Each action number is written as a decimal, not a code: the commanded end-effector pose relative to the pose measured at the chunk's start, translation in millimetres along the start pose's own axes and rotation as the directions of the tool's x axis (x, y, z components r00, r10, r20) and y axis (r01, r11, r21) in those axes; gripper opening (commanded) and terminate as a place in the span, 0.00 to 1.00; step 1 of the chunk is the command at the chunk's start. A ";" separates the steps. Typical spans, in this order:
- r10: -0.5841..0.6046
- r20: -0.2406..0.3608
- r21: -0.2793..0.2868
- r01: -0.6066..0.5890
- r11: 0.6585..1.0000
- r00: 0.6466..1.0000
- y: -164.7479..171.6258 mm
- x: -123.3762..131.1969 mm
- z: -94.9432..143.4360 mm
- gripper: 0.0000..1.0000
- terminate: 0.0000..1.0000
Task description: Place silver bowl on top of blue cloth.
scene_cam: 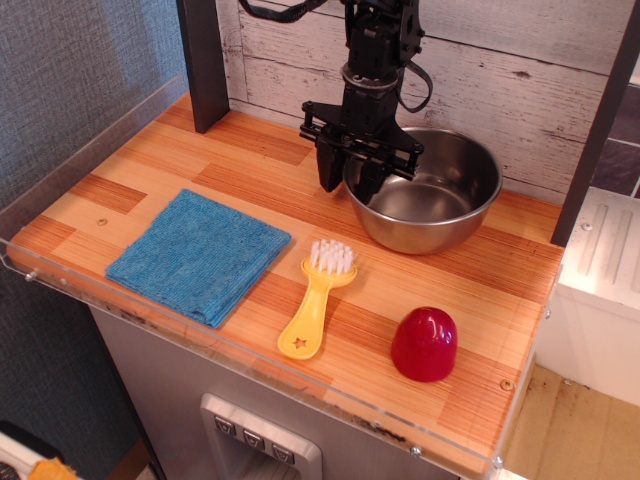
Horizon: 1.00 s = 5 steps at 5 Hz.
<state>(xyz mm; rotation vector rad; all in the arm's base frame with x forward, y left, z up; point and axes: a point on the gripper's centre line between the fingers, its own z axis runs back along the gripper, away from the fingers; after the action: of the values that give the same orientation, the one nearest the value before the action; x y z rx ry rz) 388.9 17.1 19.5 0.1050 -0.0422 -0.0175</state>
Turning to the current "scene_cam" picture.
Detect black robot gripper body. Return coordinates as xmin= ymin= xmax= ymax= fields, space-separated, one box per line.
xmin=300 ymin=84 xmax=424 ymax=179

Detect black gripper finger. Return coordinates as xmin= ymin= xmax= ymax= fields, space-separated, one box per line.
xmin=316 ymin=137 xmax=346 ymax=192
xmin=355 ymin=160 xmax=392 ymax=205

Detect silver metal bowl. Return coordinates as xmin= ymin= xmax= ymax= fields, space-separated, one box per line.
xmin=343 ymin=127 xmax=502 ymax=255

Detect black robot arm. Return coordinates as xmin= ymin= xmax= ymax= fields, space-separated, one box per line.
xmin=300 ymin=1 xmax=433 ymax=204

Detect blue folded cloth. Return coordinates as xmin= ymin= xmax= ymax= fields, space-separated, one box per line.
xmin=106 ymin=189 xmax=291 ymax=328

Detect yellow brush white bristles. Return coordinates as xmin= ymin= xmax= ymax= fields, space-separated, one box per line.
xmin=277 ymin=239 xmax=357 ymax=360

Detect red plastic cup upside down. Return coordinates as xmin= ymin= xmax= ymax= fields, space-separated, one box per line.
xmin=391 ymin=307 xmax=458 ymax=382

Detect white toy sink unit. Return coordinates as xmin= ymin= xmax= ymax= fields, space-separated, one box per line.
xmin=535 ymin=188 xmax=639 ymax=404

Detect grey toy fridge cabinet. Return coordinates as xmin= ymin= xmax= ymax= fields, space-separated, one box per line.
xmin=91 ymin=308 xmax=454 ymax=479

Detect silver dispenser button panel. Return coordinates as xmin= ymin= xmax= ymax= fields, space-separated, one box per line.
xmin=200 ymin=393 xmax=323 ymax=479

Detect yellow object bottom left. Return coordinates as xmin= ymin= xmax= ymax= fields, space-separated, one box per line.
xmin=27 ymin=458 xmax=79 ymax=480

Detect dark left vertical post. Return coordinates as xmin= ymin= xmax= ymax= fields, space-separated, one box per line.
xmin=177 ymin=0 xmax=230 ymax=134

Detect dark vertical post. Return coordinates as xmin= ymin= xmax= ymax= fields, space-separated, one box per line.
xmin=177 ymin=0 xmax=230 ymax=134
xmin=551 ymin=1 xmax=639 ymax=247

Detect dark right vertical post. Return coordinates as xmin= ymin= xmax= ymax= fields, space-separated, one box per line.
xmin=551 ymin=1 xmax=639 ymax=247

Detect clear acrylic guard rail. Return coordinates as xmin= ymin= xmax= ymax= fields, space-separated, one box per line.
xmin=1 ymin=93 xmax=562 ymax=479

